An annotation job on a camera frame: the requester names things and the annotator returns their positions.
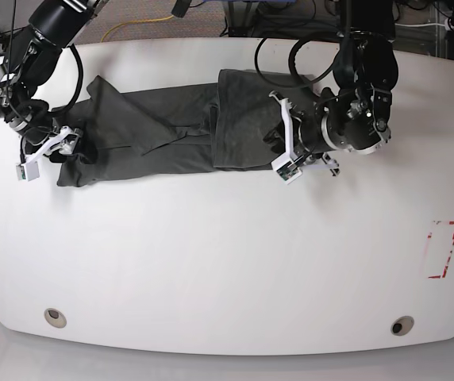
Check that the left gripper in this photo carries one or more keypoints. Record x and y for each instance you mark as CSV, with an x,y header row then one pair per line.
x,y
341,122

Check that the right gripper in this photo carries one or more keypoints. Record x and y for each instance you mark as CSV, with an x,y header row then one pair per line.
x,y
31,118

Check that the dark grey T-shirt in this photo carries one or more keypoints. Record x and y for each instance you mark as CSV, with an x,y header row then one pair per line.
x,y
232,124

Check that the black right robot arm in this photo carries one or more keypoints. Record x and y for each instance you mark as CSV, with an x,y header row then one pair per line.
x,y
30,59

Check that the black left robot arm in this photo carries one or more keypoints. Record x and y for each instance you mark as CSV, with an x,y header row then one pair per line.
x,y
365,70

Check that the red tape rectangle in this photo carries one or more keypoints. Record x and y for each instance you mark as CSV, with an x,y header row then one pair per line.
x,y
439,248

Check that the right table grommet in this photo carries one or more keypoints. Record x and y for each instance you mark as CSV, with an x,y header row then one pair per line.
x,y
401,326

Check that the table grommet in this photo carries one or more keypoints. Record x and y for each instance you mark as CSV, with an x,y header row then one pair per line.
x,y
401,326
55,318

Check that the left table grommet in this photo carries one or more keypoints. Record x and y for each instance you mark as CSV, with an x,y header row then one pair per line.
x,y
55,318

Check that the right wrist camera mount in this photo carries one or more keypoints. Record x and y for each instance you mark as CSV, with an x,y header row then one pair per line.
x,y
64,144

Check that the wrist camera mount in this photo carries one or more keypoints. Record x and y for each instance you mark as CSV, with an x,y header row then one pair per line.
x,y
64,144
290,151

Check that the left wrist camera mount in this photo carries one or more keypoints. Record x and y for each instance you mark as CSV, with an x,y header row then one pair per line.
x,y
290,151

